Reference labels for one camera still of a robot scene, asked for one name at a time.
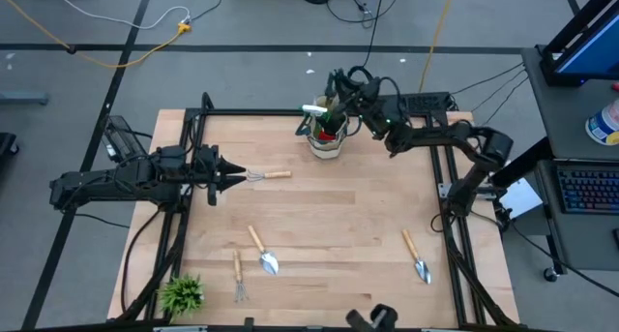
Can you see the dark grey side desk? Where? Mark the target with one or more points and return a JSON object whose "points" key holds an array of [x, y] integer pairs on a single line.
{"points": [[561, 109]]}

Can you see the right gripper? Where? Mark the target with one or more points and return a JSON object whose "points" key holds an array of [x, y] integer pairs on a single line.
{"points": [[360, 97]]}

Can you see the black cart base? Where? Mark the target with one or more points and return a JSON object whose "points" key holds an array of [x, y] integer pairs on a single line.
{"points": [[6, 148]]}

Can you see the beige green-trimmed gardening bag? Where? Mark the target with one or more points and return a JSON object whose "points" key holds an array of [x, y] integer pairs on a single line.
{"points": [[326, 150]]}

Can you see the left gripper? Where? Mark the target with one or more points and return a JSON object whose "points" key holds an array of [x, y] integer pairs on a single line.
{"points": [[213, 174]]}

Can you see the small green artificial plant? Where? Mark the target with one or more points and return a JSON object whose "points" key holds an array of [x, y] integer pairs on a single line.
{"points": [[180, 295]]}

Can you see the white wipes canister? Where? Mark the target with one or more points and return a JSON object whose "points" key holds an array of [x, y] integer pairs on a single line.
{"points": [[604, 124]]}

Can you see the black aluminium table frame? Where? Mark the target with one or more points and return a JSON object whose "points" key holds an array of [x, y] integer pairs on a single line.
{"points": [[271, 112]]}

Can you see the red and black glove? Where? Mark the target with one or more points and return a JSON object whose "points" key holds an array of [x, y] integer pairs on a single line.
{"points": [[326, 136]]}

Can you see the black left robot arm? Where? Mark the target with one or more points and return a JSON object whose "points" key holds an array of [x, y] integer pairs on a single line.
{"points": [[106, 184]]}

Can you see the white paper sheet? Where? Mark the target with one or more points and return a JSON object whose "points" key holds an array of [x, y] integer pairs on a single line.
{"points": [[522, 199]]}

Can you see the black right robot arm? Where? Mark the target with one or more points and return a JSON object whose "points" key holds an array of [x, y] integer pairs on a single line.
{"points": [[435, 136]]}

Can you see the grey cart foot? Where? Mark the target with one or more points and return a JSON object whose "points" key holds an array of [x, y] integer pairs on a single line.
{"points": [[21, 98]]}

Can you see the black mesh box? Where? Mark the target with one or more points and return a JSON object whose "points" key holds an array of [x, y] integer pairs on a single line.
{"points": [[121, 138]]}

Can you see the black power strip box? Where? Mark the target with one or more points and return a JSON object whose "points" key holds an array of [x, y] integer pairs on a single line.
{"points": [[425, 102]]}

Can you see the black caster wheel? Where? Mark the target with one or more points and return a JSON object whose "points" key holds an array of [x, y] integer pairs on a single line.
{"points": [[551, 274]]}

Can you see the black computer monitor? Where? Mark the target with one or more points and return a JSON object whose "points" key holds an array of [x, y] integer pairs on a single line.
{"points": [[595, 51]]}

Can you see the backlit black keyboard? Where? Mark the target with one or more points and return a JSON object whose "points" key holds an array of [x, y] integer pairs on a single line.
{"points": [[590, 189]]}

